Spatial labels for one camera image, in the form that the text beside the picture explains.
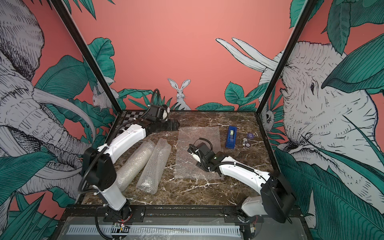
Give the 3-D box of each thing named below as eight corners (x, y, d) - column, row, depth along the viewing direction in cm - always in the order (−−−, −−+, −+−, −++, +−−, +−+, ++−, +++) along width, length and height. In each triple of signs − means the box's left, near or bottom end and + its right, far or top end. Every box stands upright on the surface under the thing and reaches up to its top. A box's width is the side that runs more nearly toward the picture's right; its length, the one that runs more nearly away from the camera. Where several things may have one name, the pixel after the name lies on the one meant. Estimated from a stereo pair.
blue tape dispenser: (225, 147, 102) (226, 142, 96) (227, 131, 111) (229, 125, 105) (233, 149, 101) (235, 144, 95) (235, 133, 110) (237, 127, 105)
